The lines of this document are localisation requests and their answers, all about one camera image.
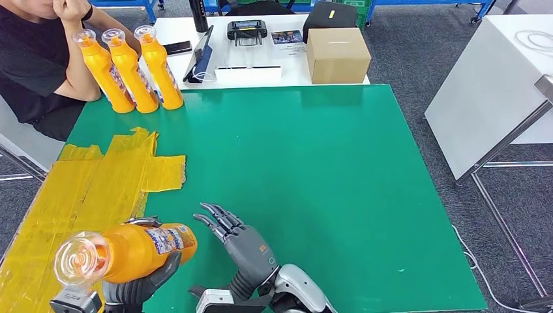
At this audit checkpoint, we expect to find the blue rack frame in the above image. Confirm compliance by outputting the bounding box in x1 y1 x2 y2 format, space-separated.
91 0 165 25
366 0 498 25

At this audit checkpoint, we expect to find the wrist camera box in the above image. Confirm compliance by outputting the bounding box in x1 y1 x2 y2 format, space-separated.
50 288 103 313
195 287 277 313

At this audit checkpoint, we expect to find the yellow taped cardboard sheet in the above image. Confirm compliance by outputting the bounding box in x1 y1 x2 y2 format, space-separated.
0 127 187 313

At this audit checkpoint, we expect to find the brown cardboard box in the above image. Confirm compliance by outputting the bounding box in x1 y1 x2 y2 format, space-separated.
306 27 372 85

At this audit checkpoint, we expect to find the coiled white cable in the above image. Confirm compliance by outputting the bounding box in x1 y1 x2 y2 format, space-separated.
514 30 553 56

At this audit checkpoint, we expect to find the printed pamphlet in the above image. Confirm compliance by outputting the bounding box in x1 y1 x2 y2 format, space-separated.
271 29 305 46

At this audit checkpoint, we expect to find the large white table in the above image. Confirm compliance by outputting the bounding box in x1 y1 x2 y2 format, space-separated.
425 14 553 181

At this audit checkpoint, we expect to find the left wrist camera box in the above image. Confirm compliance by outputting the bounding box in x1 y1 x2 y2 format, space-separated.
50 288 103 313

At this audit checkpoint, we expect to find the white panel desk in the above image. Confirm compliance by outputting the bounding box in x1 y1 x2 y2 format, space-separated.
0 95 66 183

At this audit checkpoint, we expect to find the orange detergent bottle clear cap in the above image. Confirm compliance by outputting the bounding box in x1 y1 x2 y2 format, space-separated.
134 25 185 111
72 29 136 115
53 222 199 288
101 28 160 115

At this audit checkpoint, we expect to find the flat white box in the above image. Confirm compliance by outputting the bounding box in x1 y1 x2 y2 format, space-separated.
215 65 283 85

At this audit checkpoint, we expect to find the tablet in blue case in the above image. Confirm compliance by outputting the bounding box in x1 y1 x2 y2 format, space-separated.
183 25 215 83

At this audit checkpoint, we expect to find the green plastic crate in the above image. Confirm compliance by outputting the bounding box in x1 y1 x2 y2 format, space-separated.
337 0 372 30

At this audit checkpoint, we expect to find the black bag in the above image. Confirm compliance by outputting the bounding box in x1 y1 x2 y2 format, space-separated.
302 1 358 43

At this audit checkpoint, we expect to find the black remote controller with screen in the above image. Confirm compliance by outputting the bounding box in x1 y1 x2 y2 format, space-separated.
227 20 269 47

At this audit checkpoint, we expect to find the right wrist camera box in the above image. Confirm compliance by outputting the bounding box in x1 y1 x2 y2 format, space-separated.
195 287 277 313

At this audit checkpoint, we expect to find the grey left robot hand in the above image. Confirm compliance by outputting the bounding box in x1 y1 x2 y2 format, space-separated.
101 216 183 308

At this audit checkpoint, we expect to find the black smartphone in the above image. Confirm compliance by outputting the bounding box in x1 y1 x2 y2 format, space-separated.
164 40 193 57

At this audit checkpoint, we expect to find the metal table frame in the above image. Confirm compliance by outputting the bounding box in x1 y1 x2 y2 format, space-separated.
456 74 553 310

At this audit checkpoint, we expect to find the person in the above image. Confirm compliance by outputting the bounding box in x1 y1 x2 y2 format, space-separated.
0 0 142 143

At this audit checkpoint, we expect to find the white floor cable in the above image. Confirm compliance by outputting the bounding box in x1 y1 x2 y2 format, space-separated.
451 224 541 313

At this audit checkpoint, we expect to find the black drink bottle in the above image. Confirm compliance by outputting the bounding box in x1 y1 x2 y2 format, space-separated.
188 0 209 34

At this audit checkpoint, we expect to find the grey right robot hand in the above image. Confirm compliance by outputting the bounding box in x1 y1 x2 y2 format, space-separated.
188 201 280 303

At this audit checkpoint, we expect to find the thin white tablet cable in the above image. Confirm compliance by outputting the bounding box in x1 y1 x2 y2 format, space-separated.
190 70 217 83

